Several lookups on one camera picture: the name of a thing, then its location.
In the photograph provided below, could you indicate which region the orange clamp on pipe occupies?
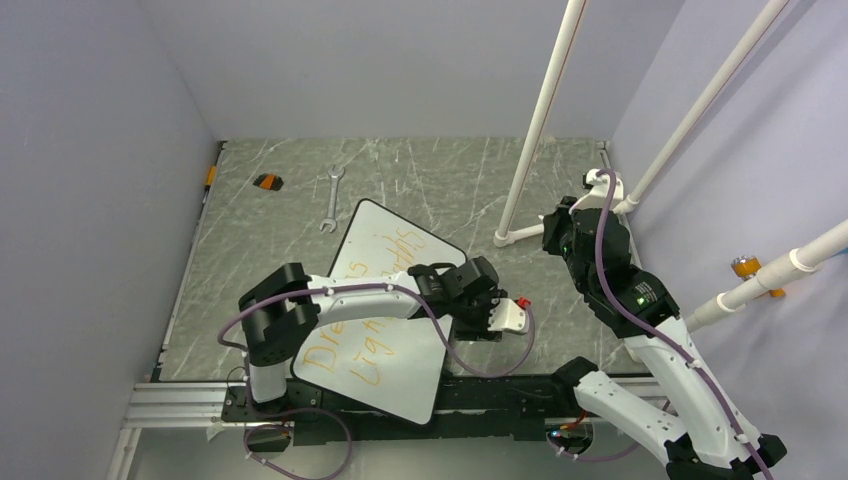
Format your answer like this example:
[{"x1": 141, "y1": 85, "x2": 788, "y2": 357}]
[{"x1": 731, "y1": 255, "x2": 761, "y2": 281}]

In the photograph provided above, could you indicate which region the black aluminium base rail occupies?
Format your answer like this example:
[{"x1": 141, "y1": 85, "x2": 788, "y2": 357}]
[{"x1": 122, "y1": 374, "x2": 670, "y2": 445}]

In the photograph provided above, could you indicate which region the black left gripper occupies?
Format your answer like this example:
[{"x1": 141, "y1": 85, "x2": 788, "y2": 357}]
[{"x1": 450, "y1": 291, "x2": 508, "y2": 343}]

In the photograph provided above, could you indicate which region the orange-black screwdriver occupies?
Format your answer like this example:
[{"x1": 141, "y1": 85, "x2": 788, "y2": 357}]
[{"x1": 204, "y1": 165, "x2": 217, "y2": 193}]

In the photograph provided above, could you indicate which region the silver open-end wrench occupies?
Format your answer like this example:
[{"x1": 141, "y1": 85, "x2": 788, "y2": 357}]
[{"x1": 319, "y1": 165, "x2": 345, "y2": 233}]

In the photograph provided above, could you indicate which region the white PVC pipe frame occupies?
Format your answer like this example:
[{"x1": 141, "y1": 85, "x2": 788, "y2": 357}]
[{"x1": 492, "y1": 0, "x2": 793, "y2": 249}]

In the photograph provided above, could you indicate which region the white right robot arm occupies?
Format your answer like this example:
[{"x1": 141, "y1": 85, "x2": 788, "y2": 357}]
[{"x1": 543, "y1": 196, "x2": 787, "y2": 479}]

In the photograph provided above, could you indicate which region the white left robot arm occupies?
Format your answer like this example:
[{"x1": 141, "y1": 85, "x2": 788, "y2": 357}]
[{"x1": 235, "y1": 257, "x2": 529, "y2": 420}]

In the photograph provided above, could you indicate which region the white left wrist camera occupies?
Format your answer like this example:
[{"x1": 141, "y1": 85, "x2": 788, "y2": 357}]
[{"x1": 487, "y1": 298, "x2": 530, "y2": 335}]

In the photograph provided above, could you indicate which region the orange hex key set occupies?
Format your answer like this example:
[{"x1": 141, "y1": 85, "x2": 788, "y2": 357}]
[{"x1": 253, "y1": 173, "x2": 285, "y2": 191}]

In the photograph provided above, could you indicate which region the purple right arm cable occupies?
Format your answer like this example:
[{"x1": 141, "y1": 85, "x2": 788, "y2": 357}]
[{"x1": 546, "y1": 169, "x2": 776, "y2": 480}]

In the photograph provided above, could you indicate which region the white whiteboard black frame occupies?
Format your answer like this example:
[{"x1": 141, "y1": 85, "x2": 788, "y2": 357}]
[{"x1": 291, "y1": 199, "x2": 467, "y2": 425}]

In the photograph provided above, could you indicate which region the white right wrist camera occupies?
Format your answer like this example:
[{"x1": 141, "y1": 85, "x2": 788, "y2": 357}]
[{"x1": 575, "y1": 169, "x2": 625, "y2": 210}]

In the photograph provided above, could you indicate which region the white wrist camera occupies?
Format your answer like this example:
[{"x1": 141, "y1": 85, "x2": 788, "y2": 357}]
[
  {"x1": 487, "y1": 298, "x2": 530, "y2": 335},
  {"x1": 575, "y1": 169, "x2": 625, "y2": 210}
]

